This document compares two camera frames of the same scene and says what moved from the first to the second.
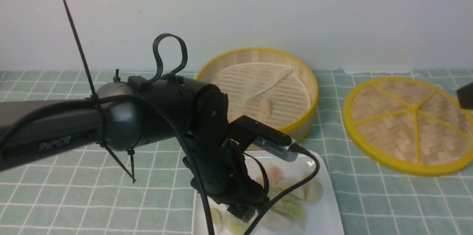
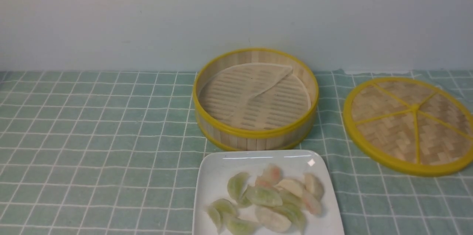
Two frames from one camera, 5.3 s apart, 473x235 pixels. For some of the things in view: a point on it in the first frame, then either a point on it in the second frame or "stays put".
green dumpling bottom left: x=217 y=218 stays put
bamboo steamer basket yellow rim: x=269 y=86 stays put
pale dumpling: x=265 y=106 to x=312 y=205
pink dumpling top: x=274 y=176 stays put
